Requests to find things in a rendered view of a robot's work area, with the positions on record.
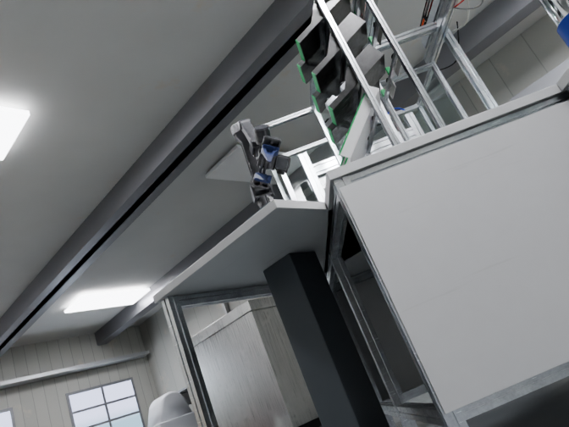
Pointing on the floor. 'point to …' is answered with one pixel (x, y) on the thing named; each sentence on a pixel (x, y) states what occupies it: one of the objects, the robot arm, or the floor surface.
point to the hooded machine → (171, 412)
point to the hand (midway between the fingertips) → (267, 167)
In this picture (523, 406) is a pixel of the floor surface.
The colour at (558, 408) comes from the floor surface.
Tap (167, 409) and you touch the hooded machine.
